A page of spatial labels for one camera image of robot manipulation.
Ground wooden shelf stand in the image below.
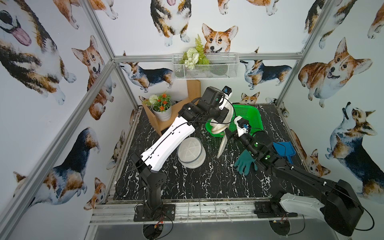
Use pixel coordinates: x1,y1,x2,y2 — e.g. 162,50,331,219
139,80,202,136

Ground artificial fern and white flowers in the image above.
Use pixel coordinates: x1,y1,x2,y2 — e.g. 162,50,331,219
180,35,210,70

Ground green plastic basket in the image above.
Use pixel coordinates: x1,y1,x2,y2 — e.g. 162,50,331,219
205,105,264,138

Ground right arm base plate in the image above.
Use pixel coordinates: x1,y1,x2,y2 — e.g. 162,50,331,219
254,201,298,219

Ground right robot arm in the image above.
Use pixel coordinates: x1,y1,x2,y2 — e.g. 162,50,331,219
225,129,364,237

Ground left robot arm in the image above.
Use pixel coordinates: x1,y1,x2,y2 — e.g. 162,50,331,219
131,86,235,214

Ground teal rubber glove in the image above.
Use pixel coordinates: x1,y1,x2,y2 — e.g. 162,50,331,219
234,150,258,176

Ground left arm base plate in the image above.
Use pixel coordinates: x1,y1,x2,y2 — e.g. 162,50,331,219
134,204,176,222

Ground white wire wall basket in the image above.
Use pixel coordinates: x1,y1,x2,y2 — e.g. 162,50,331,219
172,53,240,80

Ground white plant pot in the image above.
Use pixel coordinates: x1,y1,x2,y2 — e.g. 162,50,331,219
152,106,172,122

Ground artificial flower plant in pot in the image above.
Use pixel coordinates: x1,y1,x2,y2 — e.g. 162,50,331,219
143,93,172,113

